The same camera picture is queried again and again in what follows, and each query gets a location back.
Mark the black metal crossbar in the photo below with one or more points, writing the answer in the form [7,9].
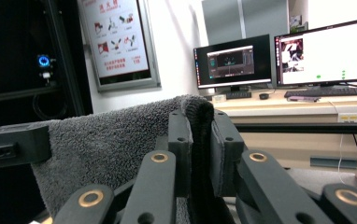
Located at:
[307,128]

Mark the small black monitor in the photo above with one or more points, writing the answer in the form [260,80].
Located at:
[232,60]

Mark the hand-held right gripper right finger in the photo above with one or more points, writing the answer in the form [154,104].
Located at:
[228,149]

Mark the framed wall poster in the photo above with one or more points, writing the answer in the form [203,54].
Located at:
[117,40]

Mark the blue grey desk label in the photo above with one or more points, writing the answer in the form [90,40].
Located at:
[334,162]

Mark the dark grey towel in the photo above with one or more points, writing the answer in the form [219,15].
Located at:
[111,140]

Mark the black metal frame stand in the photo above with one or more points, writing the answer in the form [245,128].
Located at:
[70,62]

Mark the small black keyboard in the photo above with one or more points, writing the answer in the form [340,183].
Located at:
[238,94]

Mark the black computer mouse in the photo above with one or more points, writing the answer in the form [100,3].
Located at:
[264,96]

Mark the clear tape roll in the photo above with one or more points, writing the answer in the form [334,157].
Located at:
[219,98]

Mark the large wide monitor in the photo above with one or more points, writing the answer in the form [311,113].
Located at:
[329,53]

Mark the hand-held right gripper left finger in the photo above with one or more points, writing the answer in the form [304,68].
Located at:
[181,149]

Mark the light wooden desk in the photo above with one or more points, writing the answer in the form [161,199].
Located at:
[292,143]

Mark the purple flat object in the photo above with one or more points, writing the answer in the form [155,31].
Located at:
[302,99]

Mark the grey partition panel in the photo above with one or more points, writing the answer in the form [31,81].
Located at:
[245,18]

